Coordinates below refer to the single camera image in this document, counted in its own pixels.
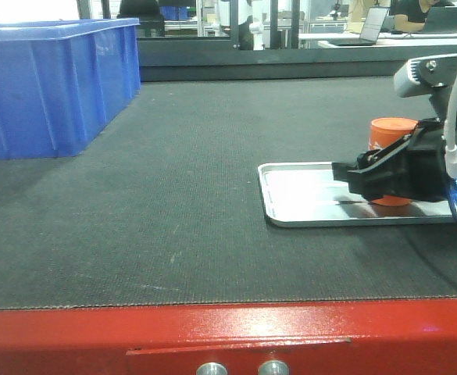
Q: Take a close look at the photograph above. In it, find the person in black shirt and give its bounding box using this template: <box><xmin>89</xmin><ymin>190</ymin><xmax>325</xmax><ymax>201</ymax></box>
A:
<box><xmin>394</xmin><ymin>0</ymin><xmax>454</xmax><ymax>33</ymax></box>

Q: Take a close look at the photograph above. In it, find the dark conveyor belt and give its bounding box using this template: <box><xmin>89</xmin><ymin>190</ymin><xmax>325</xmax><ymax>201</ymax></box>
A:
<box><xmin>0</xmin><ymin>77</ymin><xmax>457</xmax><ymax>309</ymax></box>

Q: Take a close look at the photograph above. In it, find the orange capacitor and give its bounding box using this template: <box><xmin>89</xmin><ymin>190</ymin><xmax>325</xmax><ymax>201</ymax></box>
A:
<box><xmin>368</xmin><ymin>117</ymin><xmax>417</xmax><ymax>207</ymax></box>

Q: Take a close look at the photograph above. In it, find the open laptop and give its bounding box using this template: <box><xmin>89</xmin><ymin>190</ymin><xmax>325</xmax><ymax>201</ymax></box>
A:
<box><xmin>328</xmin><ymin>7</ymin><xmax>389</xmax><ymax>47</ymax></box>

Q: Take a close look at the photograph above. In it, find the black office chair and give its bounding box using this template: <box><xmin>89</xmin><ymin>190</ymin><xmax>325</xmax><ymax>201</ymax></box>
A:
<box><xmin>117</xmin><ymin>0</ymin><xmax>166</xmax><ymax>38</ymax></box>

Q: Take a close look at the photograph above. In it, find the silver metal tray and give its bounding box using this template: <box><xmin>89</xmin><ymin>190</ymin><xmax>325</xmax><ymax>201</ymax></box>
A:
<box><xmin>257</xmin><ymin>162</ymin><xmax>453</xmax><ymax>228</ymax></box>

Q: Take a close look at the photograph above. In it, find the red conveyor frame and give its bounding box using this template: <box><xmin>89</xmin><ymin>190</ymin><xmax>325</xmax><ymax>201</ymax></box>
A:
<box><xmin>0</xmin><ymin>298</ymin><xmax>457</xmax><ymax>374</ymax></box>

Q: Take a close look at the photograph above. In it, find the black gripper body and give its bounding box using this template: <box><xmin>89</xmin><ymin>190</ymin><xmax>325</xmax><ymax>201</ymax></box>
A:
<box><xmin>332</xmin><ymin>118</ymin><xmax>449</xmax><ymax>202</ymax></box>

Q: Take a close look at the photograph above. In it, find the blue plastic crate on conveyor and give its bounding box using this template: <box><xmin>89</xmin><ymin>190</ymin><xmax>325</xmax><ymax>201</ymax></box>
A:
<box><xmin>0</xmin><ymin>18</ymin><xmax>141</xmax><ymax>159</ymax></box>

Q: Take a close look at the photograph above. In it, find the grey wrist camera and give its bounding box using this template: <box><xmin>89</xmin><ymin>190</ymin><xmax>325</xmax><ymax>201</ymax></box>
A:
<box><xmin>394</xmin><ymin>53</ymin><xmax>457</xmax><ymax>119</ymax></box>

